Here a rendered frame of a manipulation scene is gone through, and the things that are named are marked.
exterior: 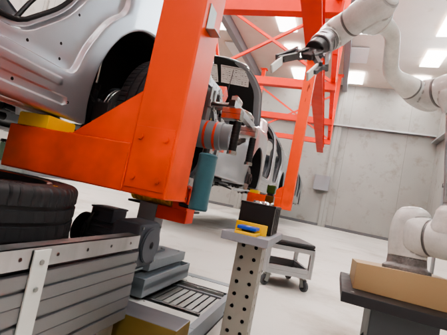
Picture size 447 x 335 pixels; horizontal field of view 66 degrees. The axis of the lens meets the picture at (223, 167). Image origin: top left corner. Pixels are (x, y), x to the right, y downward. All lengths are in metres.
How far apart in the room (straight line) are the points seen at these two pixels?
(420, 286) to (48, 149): 1.49
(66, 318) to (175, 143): 0.55
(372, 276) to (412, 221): 0.29
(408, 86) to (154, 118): 1.08
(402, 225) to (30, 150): 1.50
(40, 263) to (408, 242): 1.35
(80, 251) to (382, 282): 1.16
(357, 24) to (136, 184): 0.92
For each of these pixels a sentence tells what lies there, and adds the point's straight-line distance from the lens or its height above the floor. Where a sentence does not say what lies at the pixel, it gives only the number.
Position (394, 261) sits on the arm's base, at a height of 0.44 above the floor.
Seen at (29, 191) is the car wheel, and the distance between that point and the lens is 0.93.
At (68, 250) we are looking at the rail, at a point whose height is 0.37.
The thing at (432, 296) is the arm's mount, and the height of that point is 0.35.
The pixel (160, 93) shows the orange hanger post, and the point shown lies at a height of 0.85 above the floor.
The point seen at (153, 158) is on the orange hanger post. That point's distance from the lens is 1.10.
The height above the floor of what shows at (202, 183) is 0.60.
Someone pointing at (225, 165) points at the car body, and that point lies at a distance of 4.23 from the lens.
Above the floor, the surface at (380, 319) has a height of 0.21.
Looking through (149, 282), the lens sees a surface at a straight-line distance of 1.56.
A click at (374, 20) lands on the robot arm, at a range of 1.34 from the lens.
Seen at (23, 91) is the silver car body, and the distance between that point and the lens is 1.32.
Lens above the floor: 0.58
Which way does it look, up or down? 4 degrees up
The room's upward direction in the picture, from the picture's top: 11 degrees clockwise
